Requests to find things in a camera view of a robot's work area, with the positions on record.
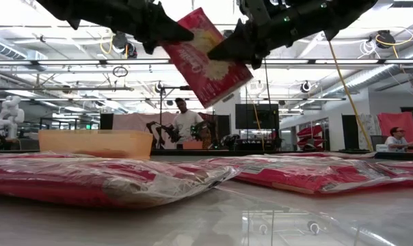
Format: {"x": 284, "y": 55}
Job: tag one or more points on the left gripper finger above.
{"x": 172, "y": 30}

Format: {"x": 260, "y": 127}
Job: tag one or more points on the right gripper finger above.
{"x": 234, "y": 51}

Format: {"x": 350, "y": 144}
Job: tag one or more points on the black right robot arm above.
{"x": 329, "y": 17}

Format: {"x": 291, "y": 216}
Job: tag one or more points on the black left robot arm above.
{"x": 90, "y": 13}

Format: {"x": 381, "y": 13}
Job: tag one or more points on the long ceiling light bar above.
{"x": 90, "y": 61}

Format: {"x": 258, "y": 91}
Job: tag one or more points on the white square building column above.
{"x": 230, "y": 116}

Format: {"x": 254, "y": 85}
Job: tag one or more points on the black flat screen monitor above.
{"x": 257, "y": 116}

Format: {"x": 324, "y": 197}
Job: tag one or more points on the person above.
{"x": 396, "y": 141}
{"x": 186, "y": 123}

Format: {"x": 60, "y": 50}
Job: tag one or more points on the black equipment stack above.
{"x": 257, "y": 145}

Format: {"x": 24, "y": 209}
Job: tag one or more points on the pink fabric partition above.
{"x": 131, "y": 121}

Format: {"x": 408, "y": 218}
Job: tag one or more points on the small orange box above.
{"x": 193, "y": 145}

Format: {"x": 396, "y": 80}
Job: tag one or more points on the black rectangular panel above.
{"x": 106, "y": 121}
{"x": 349, "y": 131}

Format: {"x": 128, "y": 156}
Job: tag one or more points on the orange cardboard box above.
{"x": 90, "y": 140}

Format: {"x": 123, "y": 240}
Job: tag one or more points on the white patterned cloth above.
{"x": 367, "y": 126}

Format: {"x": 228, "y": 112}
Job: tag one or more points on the red fabric backdrop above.
{"x": 387, "y": 119}

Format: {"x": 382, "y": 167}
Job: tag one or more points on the small white box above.
{"x": 382, "y": 147}

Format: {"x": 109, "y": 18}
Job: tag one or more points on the silver ventilation duct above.
{"x": 381, "y": 73}

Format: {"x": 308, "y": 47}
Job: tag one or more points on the black aluminium table frame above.
{"x": 398, "y": 156}

